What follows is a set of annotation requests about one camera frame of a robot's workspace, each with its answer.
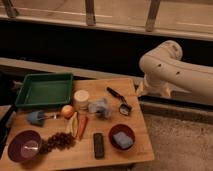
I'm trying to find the purple bowl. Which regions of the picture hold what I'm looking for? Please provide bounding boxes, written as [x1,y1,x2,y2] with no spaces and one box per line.
[7,130,42,163]

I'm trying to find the blue handled scoop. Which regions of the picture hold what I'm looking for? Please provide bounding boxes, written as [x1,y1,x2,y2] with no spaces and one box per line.
[26,110,58,126]

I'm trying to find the black remote control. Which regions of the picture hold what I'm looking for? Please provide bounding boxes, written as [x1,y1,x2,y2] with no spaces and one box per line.
[93,133,105,159]

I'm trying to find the white round container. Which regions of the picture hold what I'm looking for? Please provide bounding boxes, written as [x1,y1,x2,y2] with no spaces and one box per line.
[74,90,89,110]

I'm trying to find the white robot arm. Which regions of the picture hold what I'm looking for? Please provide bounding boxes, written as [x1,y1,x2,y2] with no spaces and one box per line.
[136,40,213,105]

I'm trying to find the orange carrot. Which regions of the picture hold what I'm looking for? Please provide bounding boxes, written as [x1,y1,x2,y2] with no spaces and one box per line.
[77,116,88,140]

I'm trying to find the green plastic tray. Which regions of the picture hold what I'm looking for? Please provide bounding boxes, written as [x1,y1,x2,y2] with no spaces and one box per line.
[15,73,73,109]

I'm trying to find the bunch of dark grapes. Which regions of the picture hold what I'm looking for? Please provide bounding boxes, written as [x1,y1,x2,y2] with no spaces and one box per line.
[39,132,75,154]

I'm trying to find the red yellow apple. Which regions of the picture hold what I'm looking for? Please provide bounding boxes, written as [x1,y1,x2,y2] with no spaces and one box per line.
[60,105,74,119]

